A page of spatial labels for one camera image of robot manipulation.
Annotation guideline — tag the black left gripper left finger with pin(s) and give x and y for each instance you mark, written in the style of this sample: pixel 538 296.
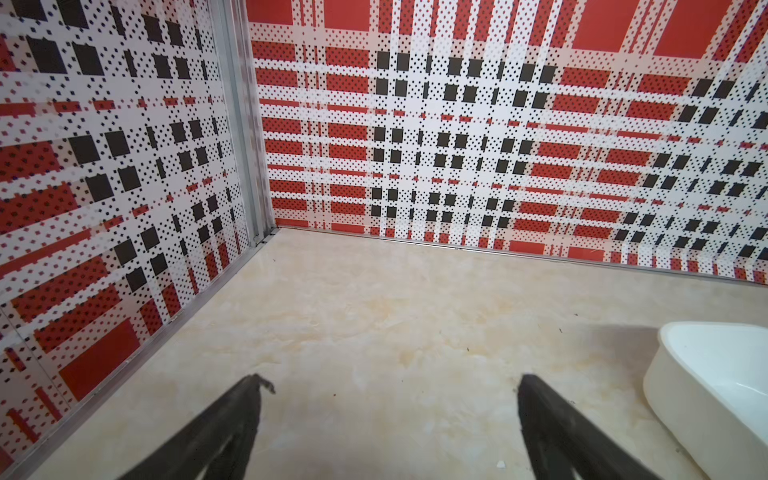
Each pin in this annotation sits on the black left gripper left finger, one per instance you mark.
pixel 216 444

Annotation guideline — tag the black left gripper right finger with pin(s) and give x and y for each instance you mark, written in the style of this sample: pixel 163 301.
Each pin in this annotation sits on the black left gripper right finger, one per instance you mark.
pixel 562 443

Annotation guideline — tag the white plastic bin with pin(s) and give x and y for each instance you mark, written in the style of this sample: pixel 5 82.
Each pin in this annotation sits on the white plastic bin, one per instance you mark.
pixel 707 383

